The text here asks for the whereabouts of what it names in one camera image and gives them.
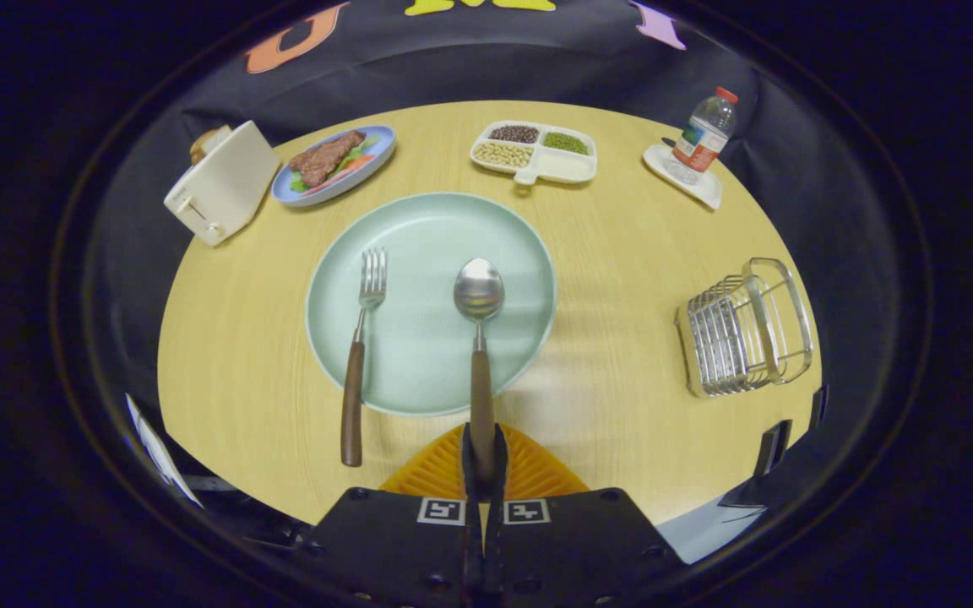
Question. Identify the dark beans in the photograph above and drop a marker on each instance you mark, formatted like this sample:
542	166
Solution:
514	133

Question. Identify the pale beans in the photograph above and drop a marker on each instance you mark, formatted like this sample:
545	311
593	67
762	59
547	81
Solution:
503	154

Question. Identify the white printed paper sheet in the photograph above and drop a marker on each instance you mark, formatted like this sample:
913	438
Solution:
157	447

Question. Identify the bread slice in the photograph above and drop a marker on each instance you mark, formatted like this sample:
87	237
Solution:
206	142

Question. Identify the brown steak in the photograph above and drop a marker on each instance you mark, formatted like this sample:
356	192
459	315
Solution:
324	156

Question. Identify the white square coaster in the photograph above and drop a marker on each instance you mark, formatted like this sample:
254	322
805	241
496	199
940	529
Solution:
702	190

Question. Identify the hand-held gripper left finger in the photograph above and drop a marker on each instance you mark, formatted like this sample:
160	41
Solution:
402	549

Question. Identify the sliced vegetables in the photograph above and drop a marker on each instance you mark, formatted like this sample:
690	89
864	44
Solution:
353	165

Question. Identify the white toaster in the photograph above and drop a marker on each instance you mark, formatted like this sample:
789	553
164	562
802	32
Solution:
225	186

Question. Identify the green beans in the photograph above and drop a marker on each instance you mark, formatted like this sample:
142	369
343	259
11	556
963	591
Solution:
566	143

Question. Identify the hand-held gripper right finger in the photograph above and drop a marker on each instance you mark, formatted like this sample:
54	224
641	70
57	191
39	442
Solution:
571	549

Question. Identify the blue plate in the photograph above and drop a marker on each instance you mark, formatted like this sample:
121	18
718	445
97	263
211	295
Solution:
372	148

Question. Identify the white divided dish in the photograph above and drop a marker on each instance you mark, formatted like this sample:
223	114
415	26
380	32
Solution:
569	165

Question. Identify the clear water bottle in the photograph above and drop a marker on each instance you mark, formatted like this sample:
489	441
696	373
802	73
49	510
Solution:
702	139

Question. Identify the pale green plate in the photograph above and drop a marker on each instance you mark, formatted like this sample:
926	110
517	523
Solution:
427	355

